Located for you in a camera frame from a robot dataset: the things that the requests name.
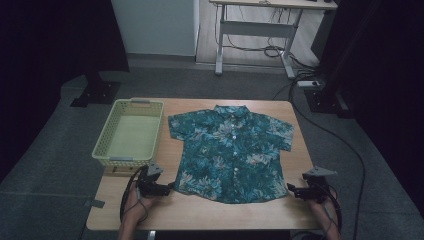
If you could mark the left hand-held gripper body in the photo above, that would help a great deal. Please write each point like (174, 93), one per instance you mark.
(150, 181)

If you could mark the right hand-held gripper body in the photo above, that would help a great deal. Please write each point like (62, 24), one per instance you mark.
(316, 185)

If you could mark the pale yellow plastic basket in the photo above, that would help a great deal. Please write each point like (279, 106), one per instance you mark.
(131, 136)

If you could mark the teal floral short-sleeved shirt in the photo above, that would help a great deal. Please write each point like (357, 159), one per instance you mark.
(230, 153)

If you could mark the person's left hand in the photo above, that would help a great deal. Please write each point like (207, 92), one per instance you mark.
(141, 203)

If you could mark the person's right hand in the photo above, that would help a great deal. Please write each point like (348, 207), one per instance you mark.
(321, 208)

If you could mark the grey tape strip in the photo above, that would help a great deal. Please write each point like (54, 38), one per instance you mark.
(95, 203)

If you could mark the black stand base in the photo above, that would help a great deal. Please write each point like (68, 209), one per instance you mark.
(328, 101)
(96, 93)

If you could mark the white power strip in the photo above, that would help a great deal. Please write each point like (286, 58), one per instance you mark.
(308, 83)

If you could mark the white cabinet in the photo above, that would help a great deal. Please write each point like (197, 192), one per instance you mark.
(155, 26)

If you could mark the white-framed wooden desk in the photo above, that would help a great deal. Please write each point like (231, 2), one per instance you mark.
(260, 28)

